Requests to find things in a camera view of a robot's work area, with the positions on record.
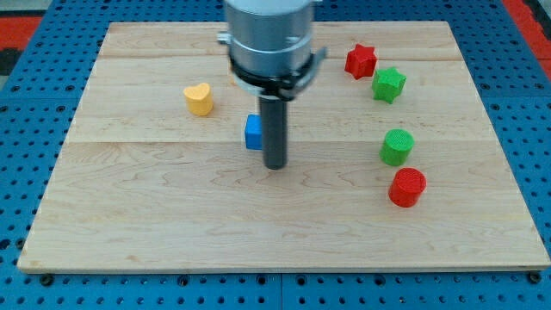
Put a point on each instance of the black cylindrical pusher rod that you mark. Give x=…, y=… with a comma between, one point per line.
x=274, y=125

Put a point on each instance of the yellow heart block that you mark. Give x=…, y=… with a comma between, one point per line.
x=199, y=99

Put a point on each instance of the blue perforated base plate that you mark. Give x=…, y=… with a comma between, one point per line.
x=43, y=90

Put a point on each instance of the red star block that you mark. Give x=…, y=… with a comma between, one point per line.
x=361, y=61

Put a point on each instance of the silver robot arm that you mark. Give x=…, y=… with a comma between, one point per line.
x=270, y=46

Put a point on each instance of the blue cube block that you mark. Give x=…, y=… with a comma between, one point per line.
x=253, y=132

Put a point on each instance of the wooden board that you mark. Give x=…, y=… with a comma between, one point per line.
x=142, y=186

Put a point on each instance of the green star block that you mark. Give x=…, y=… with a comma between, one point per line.
x=388, y=84

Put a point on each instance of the green cylinder block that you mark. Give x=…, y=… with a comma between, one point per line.
x=396, y=147

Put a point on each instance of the red cylinder block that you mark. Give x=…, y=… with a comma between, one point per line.
x=407, y=187

